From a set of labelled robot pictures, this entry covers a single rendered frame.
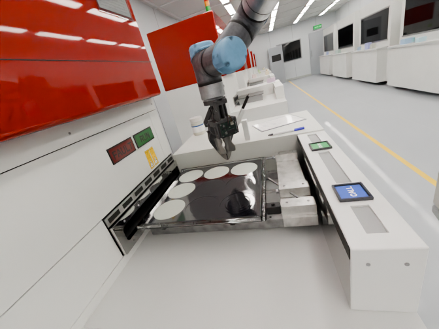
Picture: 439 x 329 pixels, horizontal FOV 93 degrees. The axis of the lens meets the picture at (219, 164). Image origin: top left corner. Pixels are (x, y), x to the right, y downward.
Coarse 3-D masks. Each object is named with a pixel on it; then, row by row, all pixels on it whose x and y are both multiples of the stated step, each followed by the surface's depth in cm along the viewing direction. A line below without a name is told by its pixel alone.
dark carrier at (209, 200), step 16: (256, 160) 81; (224, 176) 75; (240, 176) 72; (256, 176) 69; (192, 192) 70; (208, 192) 68; (224, 192) 65; (240, 192) 63; (256, 192) 61; (192, 208) 62; (208, 208) 59; (224, 208) 58; (240, 208) 56; (256, 208) 54; (144, 224) 60
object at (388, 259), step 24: (336, 144) 63; (336, 168) 51; (336, 216) 36; (360, 216) 36; (384, 216) 34; (360, 240) 31; (384, 240) 30; (408, 240) 29; (360, 264) 31; (384, 264) 30; (408, 264) 29; (360, 288) 33; (384, 288) 32; (408, 288) 31
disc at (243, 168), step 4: (240, 164) 81; (244, 164) 80; (248, 164) 79; (252, 164) 79; (256, 164) 78; (232, 168) 80; (236, 168) 79; (240, 168) 78; (244, 168) 77; (248, 168) 76; (252, 168) 76; (256, 168) 75; (232, 172) 77; (236, 172) 76; (240, 172) 75; (244, 172) 74; (248, 172) 74
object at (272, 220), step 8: (272, 216) 57; (280, 216) 56; (240, 224) 59; (248, 224) 58; (256, 224) 58; (264, 224) 57; (272, 224) 57; (280, 224) 56; (152, 232) 67; (160, 232) 67; (168, 232) 66; (176, 232) 65; (184, 232) 64
